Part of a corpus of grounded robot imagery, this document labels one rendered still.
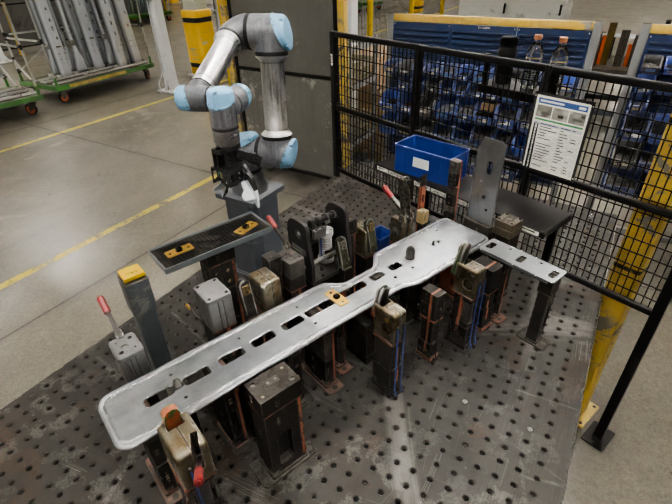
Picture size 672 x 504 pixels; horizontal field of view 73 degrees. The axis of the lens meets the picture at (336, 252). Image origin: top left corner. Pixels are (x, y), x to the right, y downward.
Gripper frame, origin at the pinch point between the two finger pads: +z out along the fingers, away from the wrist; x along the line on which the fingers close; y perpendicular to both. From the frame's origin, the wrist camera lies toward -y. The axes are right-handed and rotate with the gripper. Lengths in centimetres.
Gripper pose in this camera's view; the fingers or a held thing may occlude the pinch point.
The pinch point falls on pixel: (242, 201)
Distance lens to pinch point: 148.3
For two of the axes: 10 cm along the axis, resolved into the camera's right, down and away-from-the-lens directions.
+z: 0.2, 8.3, 5.5
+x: 8.5, 2.8, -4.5
